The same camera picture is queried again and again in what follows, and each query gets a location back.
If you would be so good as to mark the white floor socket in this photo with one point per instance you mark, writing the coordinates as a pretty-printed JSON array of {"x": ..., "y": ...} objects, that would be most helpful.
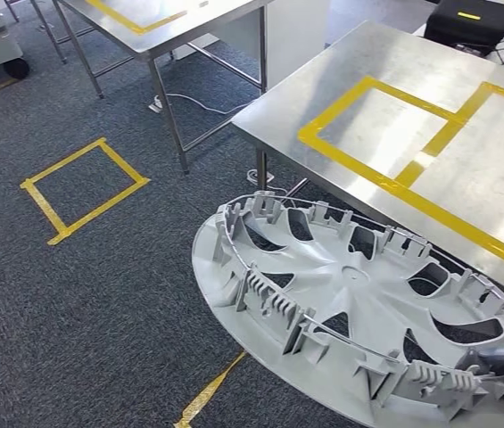
[{"x": 260, "y": 176}]

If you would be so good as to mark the black carry case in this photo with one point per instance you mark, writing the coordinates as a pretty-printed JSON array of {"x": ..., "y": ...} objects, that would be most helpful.
[{"x": 465, "y": 29}]

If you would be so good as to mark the steel workbench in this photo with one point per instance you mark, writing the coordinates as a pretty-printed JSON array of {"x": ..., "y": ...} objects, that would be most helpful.
[{"x": 367, "y": 59}]

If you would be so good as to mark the yellow table tape outline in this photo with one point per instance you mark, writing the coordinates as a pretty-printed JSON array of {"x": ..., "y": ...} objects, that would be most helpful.
[{"x": 113, "y": 16}]

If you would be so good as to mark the yellow workbench tape outline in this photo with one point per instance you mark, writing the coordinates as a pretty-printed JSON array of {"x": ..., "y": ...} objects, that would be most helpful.
[{"x": 345, "y": 160}]

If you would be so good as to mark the grey plastic wheel cover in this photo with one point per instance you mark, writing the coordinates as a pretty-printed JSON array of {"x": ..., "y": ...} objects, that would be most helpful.
[{"x": 354, "y": 277}]

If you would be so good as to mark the steel table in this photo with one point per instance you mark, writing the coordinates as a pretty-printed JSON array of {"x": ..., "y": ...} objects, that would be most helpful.
[{"x": 216, "y": 18}]

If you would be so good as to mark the white partition panel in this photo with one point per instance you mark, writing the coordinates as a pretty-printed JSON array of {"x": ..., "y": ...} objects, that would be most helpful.
[{"x": 296, "y": 35}]

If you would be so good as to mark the yellow floor tape square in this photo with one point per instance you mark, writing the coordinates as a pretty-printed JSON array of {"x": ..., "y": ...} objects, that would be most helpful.
[
  {"x": 209, "y": 393},
  {"x": 99, "y": 209}
]

